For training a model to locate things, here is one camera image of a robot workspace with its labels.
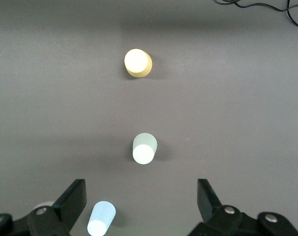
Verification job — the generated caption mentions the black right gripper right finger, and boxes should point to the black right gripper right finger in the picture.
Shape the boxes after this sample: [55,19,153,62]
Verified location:
[188,178,298,236]

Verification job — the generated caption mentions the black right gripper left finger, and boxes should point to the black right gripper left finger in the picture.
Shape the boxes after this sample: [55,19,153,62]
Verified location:
[0,178,88,236]

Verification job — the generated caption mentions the black wire cup holder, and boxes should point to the black wire cup holder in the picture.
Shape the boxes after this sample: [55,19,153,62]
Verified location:
[32,201,57,212]

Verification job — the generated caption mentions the pale green plastic cup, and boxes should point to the pale green plastic cup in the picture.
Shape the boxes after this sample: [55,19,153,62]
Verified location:
[132,132,158,165]

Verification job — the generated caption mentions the yellow plastic cup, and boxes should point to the yellow plastic cup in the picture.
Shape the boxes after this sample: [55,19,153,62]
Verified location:
[123,48,153,79]

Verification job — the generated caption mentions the light blue plastic cup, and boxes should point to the light blue plastic cup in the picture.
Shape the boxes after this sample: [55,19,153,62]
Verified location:
[87,201,117,236]

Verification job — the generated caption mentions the dark grey table mat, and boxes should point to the dark grey table mat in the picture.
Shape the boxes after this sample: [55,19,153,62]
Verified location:
[0,0,298,236]

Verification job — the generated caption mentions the thin black loose cable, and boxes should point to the thin black loose cable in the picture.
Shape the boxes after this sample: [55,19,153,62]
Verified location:
[214,0,298,27]

